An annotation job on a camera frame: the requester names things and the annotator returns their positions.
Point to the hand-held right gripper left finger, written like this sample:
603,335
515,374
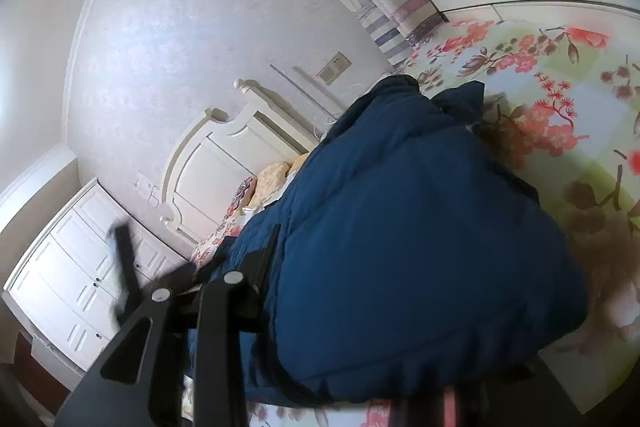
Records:
260,257

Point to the white wall outlet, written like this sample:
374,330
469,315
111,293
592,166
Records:
147,189

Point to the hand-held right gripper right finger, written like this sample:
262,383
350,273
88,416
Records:
500,407

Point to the yellow pillow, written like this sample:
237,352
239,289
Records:
270,182

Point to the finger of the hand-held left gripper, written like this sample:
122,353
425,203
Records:
125,262

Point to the dark blue puffer jacket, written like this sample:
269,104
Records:
400,232

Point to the cream wooden headboard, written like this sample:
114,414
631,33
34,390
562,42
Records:
210,177

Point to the white wardrobe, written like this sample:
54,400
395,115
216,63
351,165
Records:
65,267

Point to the beige wall switch plate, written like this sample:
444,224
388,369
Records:
334,68

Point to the white wall pipe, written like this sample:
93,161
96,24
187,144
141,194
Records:
300,89

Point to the embroidered red patterned pillow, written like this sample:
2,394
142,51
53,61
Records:
244,197

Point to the floral bedspread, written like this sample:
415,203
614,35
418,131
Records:
575,107

